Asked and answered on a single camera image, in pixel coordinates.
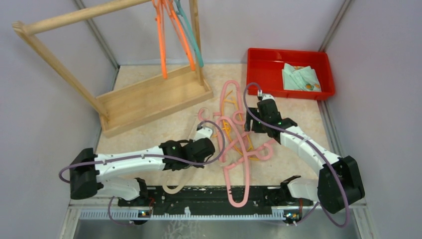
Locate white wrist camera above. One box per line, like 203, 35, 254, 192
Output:
193, 126, 213, 141
257, 90, 275, 102

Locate pink plastic hanger front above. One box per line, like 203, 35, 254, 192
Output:
215, 116, 252, 209

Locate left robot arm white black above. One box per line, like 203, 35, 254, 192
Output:
67, 138, 215, 206

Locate folded mint cloth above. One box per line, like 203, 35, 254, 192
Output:
282, 63, 321, 92

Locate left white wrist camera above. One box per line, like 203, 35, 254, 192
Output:
193, 126, 213, 141

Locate teal plastic hanger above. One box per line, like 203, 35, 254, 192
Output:
174, 0, 204, 68

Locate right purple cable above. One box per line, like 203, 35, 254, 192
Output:
243, 82, 350, 228

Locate orange plastic hanger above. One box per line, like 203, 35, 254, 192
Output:
164, 0, 196, 71
152, 0, 168, 79

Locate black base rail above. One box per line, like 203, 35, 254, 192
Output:
117, 186, 314, 216

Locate red plastic bin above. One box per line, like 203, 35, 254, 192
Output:
246, 48, 336, 101

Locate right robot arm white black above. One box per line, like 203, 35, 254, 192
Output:
244, 99, 365, 214

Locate beige plastic hanger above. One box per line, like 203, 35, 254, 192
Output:
162, 109, 211, 195

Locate yellow thin hanger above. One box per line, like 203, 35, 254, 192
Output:
211, 91, 261, 162

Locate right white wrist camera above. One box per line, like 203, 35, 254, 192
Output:
257, 90, 275, 102

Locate wooden hanger rack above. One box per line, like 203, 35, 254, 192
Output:
12, 0, 213, 137

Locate pink plastic hanger back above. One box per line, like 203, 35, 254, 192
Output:
213, 80, 245, 125

